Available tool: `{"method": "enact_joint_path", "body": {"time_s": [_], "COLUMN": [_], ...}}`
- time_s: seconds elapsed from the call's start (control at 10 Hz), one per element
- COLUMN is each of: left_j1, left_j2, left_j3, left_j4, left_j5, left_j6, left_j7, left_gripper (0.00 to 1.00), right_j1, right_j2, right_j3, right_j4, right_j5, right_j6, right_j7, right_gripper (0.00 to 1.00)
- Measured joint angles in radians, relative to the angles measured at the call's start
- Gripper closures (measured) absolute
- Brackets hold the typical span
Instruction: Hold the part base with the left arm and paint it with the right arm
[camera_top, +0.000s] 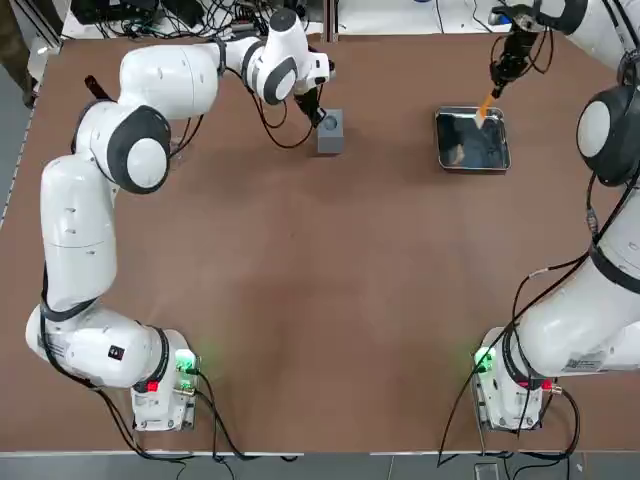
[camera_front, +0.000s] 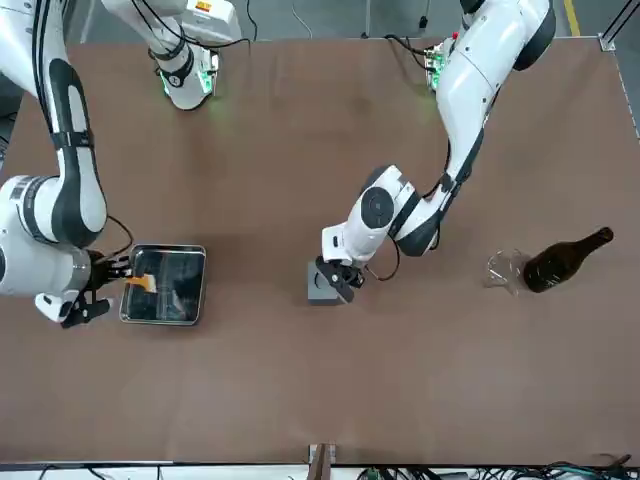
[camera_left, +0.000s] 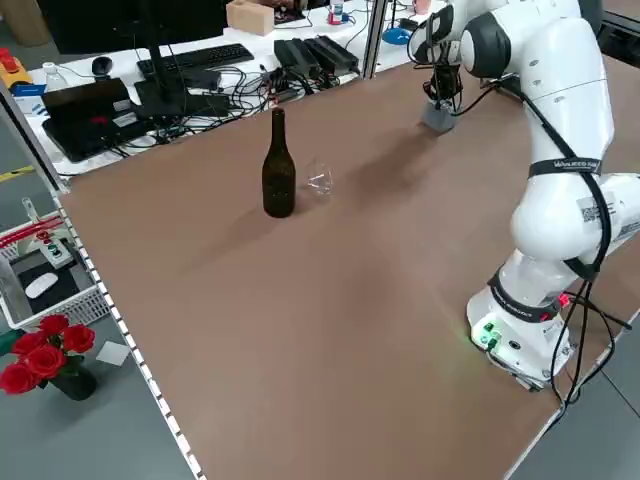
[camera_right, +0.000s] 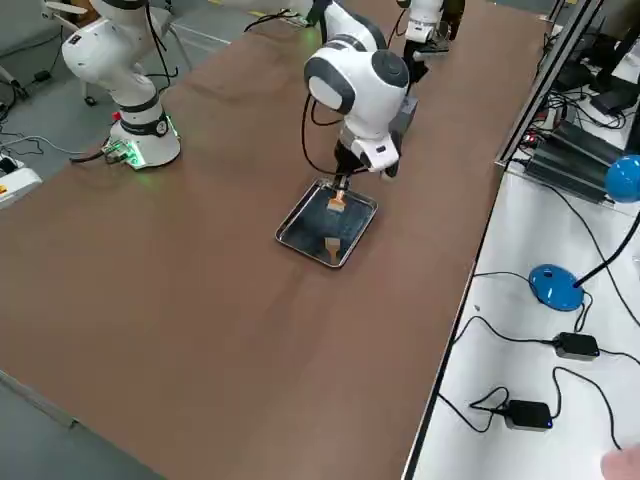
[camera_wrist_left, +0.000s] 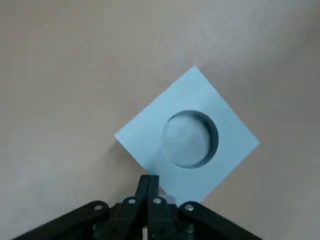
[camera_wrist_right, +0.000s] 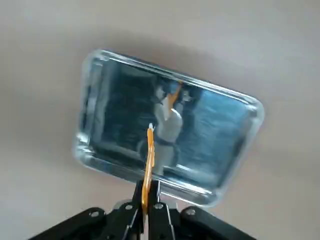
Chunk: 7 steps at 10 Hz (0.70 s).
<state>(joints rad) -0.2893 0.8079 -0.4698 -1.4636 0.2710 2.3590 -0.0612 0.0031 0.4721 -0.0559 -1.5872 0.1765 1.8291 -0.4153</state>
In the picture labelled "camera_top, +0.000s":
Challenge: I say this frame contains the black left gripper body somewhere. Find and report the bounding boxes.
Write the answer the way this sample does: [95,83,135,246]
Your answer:
[293,88,321,117]

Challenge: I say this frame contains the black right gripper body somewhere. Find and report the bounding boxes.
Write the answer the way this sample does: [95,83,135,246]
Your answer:
[492,27,532,81]

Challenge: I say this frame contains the orange handled paint brush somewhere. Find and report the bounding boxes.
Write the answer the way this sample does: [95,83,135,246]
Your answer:
[473,92,500,129]

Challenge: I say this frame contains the grey part base block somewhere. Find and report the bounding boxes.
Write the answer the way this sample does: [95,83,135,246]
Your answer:
[316,108,347,157]

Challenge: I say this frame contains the shallow metal tray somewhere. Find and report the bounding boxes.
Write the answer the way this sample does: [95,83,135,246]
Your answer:
[433,104,512,174]

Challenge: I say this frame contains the black equipment box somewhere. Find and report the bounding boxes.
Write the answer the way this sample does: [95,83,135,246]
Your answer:
[72,0,161,24]

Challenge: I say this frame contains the dark glass bottle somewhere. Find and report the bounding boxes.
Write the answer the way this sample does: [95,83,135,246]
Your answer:
[83,74,112,103]

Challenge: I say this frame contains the person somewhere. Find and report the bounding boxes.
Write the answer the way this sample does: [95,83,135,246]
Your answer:
[0,29,32,107]

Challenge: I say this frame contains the black cable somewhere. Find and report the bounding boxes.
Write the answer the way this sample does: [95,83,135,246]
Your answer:
[502,387,581,459]
[437,259,591,467]
[94,369,301,461]
[258,84,324,149]
[492,22,556,76]

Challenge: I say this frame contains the aluminium camera mount post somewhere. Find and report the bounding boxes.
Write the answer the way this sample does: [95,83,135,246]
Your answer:
[323,0,341,44]

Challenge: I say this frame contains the tangled black cables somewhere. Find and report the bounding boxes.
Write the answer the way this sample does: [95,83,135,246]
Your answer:
[99,0,321,39]

